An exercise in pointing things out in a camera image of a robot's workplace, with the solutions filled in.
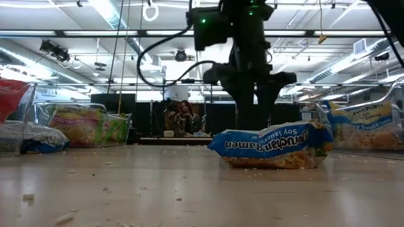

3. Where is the black hanging cable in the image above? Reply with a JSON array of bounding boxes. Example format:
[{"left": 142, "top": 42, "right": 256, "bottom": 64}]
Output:
[{"left": 106, "top": 0, "right": 126, "bottom": 95}]

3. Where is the black ceiling camera cluster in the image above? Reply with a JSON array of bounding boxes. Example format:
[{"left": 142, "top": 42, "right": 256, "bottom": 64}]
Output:
[{"left": 39, "top": 39, "right": 71, "bottom": 63}]

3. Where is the black overhead frame beam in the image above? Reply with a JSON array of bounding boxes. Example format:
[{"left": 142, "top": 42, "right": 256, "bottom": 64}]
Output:
[{"left": 0, "top": 29, "right": 392, "bottom": 38}]

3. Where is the blue Maruchan ramen packet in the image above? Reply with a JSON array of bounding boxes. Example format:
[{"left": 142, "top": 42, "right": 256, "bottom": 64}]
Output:
[
  {"left": 324, "top": 100, "right": 404, "bottom": 151},
  {"left": 0, "top": 121, "right": 71, "bottom": 155},
  {"left": 207, "top": 119, "right": 335, "bottom": 170}
]

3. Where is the green lime shrimp ramen packet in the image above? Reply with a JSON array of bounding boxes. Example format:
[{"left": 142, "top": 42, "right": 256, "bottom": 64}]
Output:
[
  {"left": 47, "top": 106, "right": 104, "bottom": 149},
  {"left": 100, "top": 113, "right": 130, "bottom": 145}
]

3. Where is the white LED light strip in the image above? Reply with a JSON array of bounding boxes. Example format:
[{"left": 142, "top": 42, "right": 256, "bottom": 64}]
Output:
[
  {"left": 314, "top": 30, "right": 386, "bottom": 36},
  {"left": 0, "top": 30, "right": 57, "bottom": 36},
  {"left": 264, "top": 30, "right": 307, "bottom": 36},
  {"left": 146, "top": 30, "right": 194, "bottom": 36},
  {"left": 62, "top": 30, "right": 139, "bottom": 36}
]

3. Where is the round black ceiling device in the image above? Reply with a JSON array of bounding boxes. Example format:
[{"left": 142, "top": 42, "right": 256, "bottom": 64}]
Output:
[{"left": 174, "top": 48, "right": 188, "bottom": 63}]

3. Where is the white cable ring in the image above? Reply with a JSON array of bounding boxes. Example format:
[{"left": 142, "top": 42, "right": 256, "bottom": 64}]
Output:
[{"left": 142, "top": 2, "right": 160, "bottom": 23}]

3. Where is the person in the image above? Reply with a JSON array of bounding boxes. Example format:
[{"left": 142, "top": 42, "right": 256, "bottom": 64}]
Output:
[{"left": 169, "top": 100, "right": 205, "bottom": 135}]

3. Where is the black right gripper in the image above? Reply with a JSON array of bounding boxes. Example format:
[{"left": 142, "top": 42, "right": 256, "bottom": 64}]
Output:
[{"left": 203, "top": 40, "right": 297, "bottom": 130}]

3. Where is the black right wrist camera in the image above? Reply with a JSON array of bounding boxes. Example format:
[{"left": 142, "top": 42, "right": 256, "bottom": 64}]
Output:
[{"left": 191, "top": 6, "right": 232, "bottom": 52}]

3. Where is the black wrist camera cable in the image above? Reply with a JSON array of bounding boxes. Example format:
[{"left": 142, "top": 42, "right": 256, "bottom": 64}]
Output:
[{"left": 136, "top": 23, "right": 222, "bottom": 88}]

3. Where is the white noodle crumb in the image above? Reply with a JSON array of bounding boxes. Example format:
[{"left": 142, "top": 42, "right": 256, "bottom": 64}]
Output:
[{"left": 54, "top": 212, "right": 76, "bottom": 226}]

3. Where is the large silver ceiling duct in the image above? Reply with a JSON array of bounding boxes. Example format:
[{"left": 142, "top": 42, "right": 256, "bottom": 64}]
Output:
[{"left": 0, "top": 37, "right": 95, "bottom": 92}]

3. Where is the silver ventilation duct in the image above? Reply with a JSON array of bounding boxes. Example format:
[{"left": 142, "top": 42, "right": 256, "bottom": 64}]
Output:
[{"left": 88, "top": 0, "right": 155, "bottom": 64}]

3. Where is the clear plastic bin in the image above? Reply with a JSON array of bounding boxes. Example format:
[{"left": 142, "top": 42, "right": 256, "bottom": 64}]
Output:
[
  {"left": 0, "top": 81, "right": 39, "bottom": 158},
  {"left": 315, "top": 77, "right": 404, "bottom": 160},
  {"left": 33, "top": 101, "right": 133, "bottom": 148}
]

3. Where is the yellow hanging plug cable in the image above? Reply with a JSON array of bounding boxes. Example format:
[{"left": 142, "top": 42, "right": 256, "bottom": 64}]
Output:
[{"left": 318, "top": 0, "right": 328, "bottom": 44}]

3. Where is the red Maruchan ramen packet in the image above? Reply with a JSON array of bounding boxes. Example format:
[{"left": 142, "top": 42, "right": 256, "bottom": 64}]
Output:
[{"left": 0, "top": 78, "right": 32, "bottom": 124}]

